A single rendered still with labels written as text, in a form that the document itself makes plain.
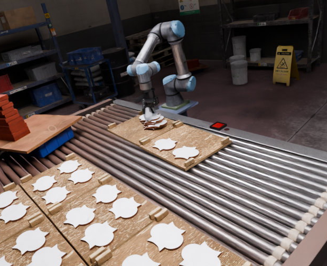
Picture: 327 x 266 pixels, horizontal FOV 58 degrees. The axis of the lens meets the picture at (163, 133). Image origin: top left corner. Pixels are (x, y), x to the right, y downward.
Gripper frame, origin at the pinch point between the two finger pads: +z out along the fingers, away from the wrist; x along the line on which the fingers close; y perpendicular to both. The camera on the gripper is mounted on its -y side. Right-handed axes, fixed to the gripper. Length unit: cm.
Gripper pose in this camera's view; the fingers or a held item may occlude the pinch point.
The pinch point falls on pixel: (149, 117)
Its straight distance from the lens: 198.2
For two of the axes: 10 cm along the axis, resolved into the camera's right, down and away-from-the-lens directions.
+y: 8.9, 0.4, -4.5
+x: 4.2, -4.6, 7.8
